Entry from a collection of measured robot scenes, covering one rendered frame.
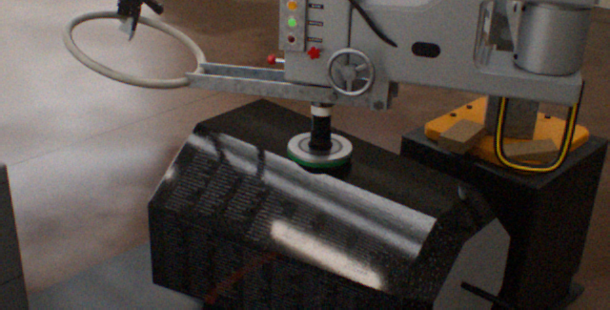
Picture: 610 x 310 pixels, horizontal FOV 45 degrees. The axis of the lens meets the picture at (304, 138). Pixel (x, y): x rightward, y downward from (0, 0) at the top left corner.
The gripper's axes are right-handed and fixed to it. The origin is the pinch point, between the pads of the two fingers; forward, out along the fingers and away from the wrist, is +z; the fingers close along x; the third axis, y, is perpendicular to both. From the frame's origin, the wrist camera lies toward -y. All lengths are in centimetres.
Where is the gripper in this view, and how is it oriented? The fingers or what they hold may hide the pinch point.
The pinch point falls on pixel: (132, 34)
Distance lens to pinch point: 282.5
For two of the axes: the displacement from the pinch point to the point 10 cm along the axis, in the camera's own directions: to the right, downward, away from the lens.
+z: -3.3, 8.1, 4.9
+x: 2.0, 5.6, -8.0
